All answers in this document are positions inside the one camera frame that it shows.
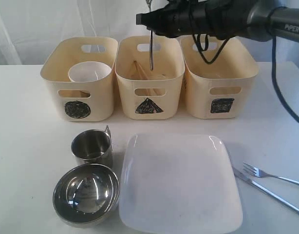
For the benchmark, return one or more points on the cream bin with square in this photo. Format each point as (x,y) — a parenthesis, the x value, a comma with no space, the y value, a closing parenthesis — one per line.
(220,89)

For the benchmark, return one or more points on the cream bin with circle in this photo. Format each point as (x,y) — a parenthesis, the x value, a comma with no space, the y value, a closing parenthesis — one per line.
(100,105)

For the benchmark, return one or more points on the steel fork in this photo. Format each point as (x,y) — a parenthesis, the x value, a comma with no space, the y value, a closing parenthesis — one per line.
(254,171)

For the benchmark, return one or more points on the cream bin with triangle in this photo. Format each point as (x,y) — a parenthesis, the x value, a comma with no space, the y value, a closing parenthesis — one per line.
(166,78)

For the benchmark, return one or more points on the steel mug wire handle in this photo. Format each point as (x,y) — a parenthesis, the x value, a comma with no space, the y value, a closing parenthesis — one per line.
(93,146)

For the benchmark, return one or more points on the wooden chopstick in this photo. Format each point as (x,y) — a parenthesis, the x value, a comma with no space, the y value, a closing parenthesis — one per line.
(140,92)
(152,91)

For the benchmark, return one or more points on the white round bowl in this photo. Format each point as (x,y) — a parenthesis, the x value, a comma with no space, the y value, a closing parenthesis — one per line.
(88,71)

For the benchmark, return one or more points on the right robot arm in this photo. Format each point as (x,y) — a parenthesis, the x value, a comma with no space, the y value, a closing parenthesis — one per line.
(258,20)

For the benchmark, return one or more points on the stainless steel bowl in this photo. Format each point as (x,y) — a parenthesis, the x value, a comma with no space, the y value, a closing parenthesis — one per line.
(86,195)

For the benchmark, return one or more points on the steel table knife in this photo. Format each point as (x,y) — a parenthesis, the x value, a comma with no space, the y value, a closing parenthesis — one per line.
(254,184)

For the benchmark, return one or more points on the steel spoon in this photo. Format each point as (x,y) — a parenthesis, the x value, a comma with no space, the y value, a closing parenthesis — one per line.
(148,2)

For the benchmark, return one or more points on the white square plate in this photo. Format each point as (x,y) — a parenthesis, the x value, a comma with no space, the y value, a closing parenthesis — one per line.
(178,184)

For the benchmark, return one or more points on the white curtain backdrop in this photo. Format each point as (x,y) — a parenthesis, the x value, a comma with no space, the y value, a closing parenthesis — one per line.
(31,29)

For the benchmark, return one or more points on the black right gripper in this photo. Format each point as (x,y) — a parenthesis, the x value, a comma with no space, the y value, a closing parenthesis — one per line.
(177,18)

